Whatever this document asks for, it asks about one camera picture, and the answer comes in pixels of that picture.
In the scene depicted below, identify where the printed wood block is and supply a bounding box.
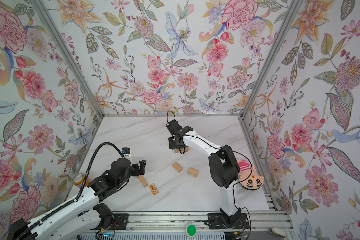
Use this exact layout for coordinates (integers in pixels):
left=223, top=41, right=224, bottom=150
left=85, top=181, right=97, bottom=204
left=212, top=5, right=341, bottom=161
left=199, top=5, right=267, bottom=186
left=149, top=184, right=159, bottom=196

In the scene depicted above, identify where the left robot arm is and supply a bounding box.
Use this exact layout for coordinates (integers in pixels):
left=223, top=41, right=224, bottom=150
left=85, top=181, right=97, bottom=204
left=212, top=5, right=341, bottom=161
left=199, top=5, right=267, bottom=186
left=7, top=142, right=147, bottom=240

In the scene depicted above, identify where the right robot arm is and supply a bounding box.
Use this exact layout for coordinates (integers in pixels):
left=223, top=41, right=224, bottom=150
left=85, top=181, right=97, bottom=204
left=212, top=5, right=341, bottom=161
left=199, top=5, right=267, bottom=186
left=166, top=119, right=251, bottom=231

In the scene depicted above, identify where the arched wood block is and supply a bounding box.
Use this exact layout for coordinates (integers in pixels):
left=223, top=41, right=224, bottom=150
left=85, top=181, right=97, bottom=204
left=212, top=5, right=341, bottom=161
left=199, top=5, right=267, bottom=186
left=188, top=168, right=199, bottom=178
left=173, top=162, right=183, bottom=173

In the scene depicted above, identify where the orange soda can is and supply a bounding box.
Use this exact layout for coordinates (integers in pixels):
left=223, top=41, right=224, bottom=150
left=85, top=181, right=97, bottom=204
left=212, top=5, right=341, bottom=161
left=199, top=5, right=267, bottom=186
left=73, top=173, right=90, bottom=188

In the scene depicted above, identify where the green round button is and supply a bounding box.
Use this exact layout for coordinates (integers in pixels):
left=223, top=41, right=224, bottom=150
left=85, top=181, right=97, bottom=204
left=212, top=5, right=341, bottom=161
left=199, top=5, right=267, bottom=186
left=186, top=224, right=197, bottom=238

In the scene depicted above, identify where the pink plush toy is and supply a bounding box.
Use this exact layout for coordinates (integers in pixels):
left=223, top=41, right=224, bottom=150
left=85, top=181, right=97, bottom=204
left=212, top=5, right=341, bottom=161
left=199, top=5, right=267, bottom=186
left=238, top=160, right=265, bottom=191

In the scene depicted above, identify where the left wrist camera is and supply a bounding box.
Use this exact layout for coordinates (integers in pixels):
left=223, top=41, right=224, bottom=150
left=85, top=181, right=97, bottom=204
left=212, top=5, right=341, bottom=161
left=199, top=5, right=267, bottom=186
left=122, top=147, right=132, bottom=163

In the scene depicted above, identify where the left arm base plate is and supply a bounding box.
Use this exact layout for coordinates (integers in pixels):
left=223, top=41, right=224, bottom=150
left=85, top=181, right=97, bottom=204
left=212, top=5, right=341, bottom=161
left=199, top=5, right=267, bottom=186
left=95, top=214, right=129, bottom=230

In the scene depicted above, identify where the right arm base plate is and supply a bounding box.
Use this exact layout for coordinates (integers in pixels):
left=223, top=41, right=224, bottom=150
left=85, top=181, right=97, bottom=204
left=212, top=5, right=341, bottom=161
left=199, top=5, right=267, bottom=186
left=207, top=213, right=250, bottom=230

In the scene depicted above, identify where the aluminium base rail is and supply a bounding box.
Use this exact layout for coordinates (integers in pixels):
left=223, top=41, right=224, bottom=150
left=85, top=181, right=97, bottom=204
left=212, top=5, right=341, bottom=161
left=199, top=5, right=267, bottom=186
left=35, top=211, right=295, bottom=240

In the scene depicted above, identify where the white device on rail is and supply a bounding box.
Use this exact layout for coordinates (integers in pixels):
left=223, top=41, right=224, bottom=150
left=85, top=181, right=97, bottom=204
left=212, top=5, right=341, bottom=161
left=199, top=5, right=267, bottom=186
left=270, top=228, right=287, bottom=239

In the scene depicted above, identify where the right corner aluminium post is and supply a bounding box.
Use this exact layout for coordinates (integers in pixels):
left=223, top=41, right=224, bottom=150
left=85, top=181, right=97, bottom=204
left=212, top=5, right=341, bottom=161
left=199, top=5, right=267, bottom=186
left=241, top=0, right=302, bottom=120

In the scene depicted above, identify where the corner aluminium post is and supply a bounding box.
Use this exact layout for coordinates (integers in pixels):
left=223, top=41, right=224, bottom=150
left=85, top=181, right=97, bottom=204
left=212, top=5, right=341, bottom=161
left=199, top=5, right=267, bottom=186
left=241, top=0, right=302, bottom=120
left=32, top=1, right=105, bottom=120

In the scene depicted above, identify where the left corner aluminium post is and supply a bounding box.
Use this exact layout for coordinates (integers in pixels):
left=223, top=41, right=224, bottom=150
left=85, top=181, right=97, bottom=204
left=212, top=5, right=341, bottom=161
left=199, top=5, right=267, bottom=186
left=32, top=1, right=105, bottom=120

